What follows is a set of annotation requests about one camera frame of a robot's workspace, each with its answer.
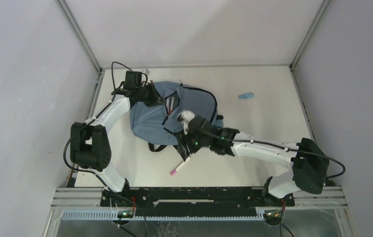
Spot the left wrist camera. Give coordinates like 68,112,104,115
142,69,150,75

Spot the light blue highlighter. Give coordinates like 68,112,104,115
238,92,254,99

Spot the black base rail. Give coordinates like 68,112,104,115
100,187,295,216

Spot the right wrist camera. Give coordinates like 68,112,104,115
177,110,195,126

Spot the blue-grey backpack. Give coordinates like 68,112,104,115
129,81,224,153

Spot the green-capped white marker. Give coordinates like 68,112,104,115
169,97,176,114

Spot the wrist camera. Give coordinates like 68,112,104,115
177,110,195,126
142,69,150,75

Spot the pink-capped white marker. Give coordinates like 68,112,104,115
170,157,190,176

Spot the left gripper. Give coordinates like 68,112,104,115
137,80,167,108

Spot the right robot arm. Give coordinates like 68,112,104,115
176,111,346,205

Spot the white cable duct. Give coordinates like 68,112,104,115
62,209,265,221

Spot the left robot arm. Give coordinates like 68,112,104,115
63,70,164,206

